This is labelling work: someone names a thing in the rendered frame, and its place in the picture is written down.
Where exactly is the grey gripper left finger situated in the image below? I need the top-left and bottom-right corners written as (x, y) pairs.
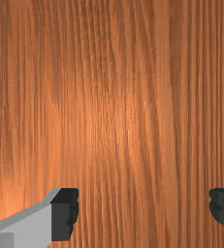
top-left (0, 187), bottom-right (80, 248)

